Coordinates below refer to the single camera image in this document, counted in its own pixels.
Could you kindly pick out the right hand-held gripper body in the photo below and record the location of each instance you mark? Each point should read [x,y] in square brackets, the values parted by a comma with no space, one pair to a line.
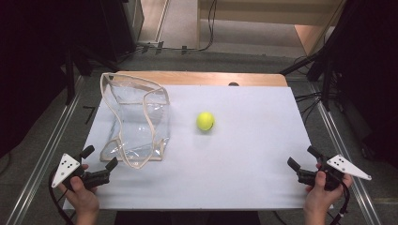
[336,172]

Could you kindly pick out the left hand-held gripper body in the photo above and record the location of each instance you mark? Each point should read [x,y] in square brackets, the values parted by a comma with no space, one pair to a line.
[69,170]

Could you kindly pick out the clear plastic tote bag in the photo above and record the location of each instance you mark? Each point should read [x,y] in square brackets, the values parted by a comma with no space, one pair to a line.
[137,118]

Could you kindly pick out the yellow tennis ball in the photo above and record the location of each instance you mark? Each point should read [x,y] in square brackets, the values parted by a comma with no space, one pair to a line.
[205,121]

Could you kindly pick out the person's right hand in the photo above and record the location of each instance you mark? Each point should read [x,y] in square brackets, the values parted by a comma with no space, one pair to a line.
[325,193]

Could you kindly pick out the person's left hand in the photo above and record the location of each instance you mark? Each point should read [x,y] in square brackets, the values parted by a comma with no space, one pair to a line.
[80,195]

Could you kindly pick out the white table mat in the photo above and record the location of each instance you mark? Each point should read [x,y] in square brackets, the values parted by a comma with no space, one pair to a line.
[219,162]

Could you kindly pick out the black stand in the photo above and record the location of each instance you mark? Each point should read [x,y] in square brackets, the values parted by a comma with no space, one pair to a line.
[316,65]
[78,65]

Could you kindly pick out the wooden table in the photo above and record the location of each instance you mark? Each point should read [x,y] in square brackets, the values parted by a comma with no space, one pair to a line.
[203,78]

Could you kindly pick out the aluminium floor rail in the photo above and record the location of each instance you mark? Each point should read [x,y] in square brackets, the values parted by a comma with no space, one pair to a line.
[43,156]
[344,150]

